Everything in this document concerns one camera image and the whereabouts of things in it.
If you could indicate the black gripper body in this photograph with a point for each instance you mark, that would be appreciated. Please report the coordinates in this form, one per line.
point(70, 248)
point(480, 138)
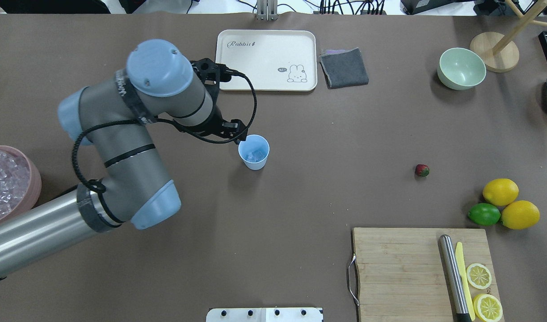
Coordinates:
point(220, 122)

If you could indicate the clear ice cube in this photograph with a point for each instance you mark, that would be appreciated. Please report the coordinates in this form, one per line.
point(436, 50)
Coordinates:
point(255, 156)

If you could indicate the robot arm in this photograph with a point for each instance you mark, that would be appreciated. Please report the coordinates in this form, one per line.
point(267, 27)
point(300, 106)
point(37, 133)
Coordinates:
point(121, 175)

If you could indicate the light blue cup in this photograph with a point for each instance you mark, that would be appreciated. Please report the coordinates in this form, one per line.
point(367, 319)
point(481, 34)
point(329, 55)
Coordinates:
point(252, 143)

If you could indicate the cream rabbit tray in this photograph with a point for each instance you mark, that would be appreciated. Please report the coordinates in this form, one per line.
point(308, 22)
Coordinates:
point(273, 60)

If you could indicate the grey folded cloth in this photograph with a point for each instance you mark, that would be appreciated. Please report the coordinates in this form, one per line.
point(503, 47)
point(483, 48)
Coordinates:
point(343, 68)

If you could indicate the pink bowl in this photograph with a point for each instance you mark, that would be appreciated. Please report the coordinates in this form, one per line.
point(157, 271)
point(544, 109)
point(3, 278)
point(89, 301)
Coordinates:
point(20, 183)

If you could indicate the red strawberry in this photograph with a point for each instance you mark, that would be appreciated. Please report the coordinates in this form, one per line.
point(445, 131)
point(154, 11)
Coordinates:
point(421, 170)

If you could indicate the mint green bowl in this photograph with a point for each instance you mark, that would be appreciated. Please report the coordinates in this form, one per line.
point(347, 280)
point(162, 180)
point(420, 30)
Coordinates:
point(460, 69)

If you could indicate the wooden cutting board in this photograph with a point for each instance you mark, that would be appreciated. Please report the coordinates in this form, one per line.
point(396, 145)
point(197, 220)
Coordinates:
point(400, 274)

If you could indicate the wooden stand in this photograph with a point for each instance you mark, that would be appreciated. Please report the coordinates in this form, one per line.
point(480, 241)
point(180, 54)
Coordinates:
point(498, 51)

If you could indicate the green lime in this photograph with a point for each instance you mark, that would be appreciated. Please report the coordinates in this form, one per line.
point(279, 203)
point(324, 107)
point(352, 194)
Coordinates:
point(484, 214)

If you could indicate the yellow lemon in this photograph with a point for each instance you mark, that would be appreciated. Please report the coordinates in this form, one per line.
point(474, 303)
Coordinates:
point(500, 192)
point(520, 214)

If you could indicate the lemon slice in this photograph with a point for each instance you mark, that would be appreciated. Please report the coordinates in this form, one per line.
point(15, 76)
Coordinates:
point(487, 308)
point(478, 276)

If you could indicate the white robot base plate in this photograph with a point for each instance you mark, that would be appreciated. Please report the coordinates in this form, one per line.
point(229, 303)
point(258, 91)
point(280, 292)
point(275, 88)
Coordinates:
point(266, 314)

